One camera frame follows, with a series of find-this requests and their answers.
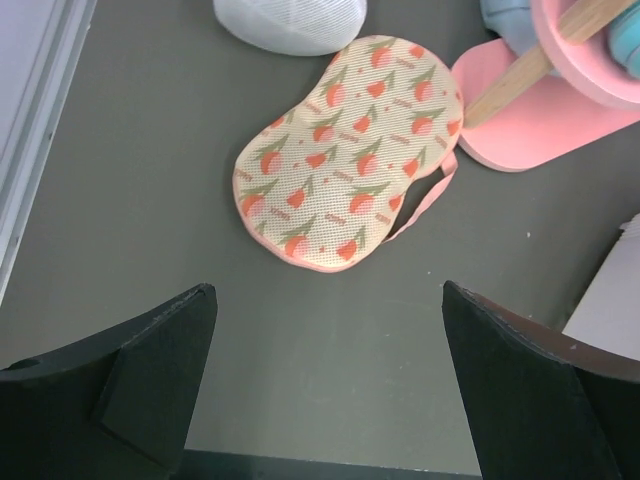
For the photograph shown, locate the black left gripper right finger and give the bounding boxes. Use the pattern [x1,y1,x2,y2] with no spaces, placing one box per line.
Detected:
[442,281,639,479]

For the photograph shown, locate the white plastic bin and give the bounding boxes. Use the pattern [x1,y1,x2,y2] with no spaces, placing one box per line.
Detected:
[563,216,640,360]

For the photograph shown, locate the pink wooden shelf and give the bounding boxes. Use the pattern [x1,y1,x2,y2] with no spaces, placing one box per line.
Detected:
[450,0,640,173]

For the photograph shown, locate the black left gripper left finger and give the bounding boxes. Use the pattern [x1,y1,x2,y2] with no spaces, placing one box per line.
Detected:
[1,283,217,479]

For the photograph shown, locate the teal headphones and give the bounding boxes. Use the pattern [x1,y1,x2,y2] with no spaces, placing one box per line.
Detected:
[479,0,639,79]

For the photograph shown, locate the floral mesh laundry bag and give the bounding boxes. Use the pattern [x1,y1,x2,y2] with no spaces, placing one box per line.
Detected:
[233,35,464,273]

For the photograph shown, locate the aluminium frame post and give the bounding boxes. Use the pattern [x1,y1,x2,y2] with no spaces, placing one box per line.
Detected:
[1,0,96,292]

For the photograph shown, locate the white mesh cylinder bag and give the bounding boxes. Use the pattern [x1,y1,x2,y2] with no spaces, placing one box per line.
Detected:
[213,0,367,56]

